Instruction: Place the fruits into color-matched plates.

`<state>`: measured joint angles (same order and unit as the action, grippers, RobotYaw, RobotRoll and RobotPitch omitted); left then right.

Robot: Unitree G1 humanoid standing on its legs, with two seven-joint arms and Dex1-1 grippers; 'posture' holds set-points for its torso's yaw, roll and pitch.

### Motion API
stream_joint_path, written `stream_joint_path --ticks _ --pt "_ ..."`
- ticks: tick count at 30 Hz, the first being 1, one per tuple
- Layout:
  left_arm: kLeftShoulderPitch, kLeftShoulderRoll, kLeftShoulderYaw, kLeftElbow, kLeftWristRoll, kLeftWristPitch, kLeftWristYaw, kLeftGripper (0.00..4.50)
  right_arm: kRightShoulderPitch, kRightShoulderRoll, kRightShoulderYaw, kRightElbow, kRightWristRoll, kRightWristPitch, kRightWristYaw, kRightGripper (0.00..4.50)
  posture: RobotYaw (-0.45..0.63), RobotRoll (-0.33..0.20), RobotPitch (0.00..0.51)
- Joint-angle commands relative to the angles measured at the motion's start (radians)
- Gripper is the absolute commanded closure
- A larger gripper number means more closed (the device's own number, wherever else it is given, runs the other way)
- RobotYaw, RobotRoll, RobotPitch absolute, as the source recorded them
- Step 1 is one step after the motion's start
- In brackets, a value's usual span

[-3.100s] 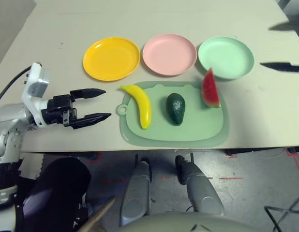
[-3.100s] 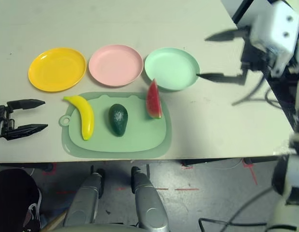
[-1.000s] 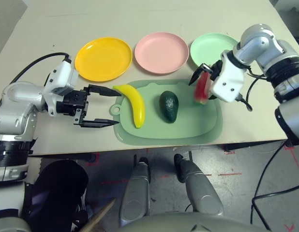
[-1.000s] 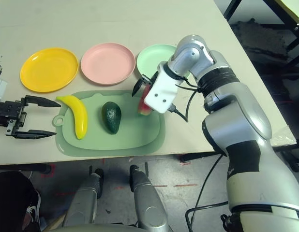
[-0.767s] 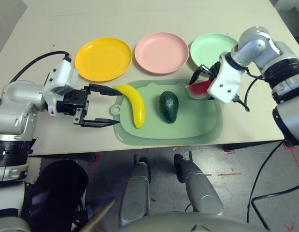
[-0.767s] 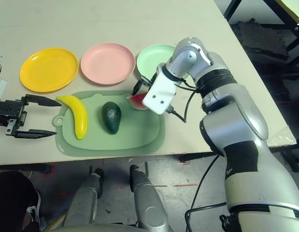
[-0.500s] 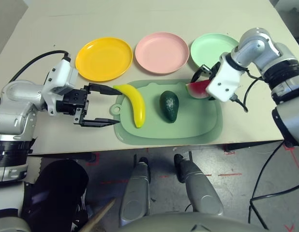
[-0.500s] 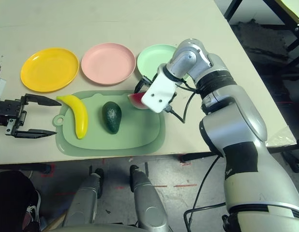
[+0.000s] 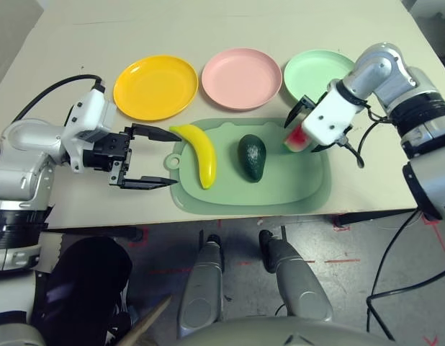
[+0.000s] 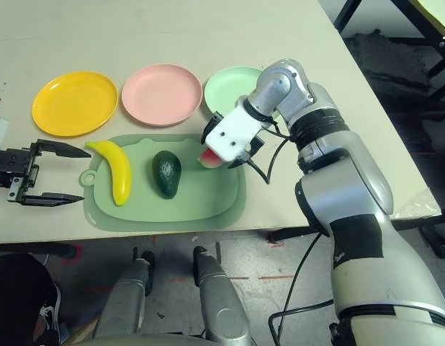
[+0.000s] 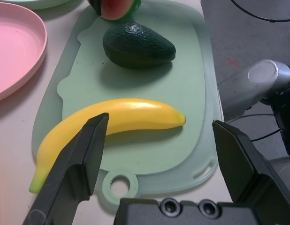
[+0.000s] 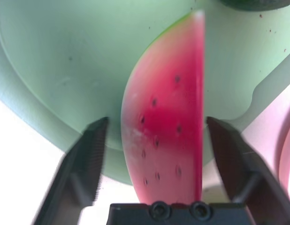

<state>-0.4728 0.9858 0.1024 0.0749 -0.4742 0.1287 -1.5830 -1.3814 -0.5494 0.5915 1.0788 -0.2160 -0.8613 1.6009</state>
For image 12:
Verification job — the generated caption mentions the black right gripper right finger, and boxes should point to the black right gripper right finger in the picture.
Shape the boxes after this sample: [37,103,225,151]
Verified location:
[206,116,290,225]

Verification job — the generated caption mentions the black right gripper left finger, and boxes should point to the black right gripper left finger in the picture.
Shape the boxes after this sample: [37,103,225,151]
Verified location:
[33,116,110,225]

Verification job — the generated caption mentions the red toy watermelon slice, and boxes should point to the red toy watermelon slice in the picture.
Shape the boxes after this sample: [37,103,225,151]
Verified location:
[121,9,206,205]

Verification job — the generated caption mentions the dark green toy avocado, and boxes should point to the dark green toy avocado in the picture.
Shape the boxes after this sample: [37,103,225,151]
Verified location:
[216,0,290,12]

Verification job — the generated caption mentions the pink plastic plate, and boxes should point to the pink plastic plate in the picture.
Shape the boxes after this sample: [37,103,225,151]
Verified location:
[277,93,290,195]

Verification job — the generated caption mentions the green silicone cutting mat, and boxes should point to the green silicone cutting mat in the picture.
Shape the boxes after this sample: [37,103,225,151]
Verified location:
[0,0,290,187]

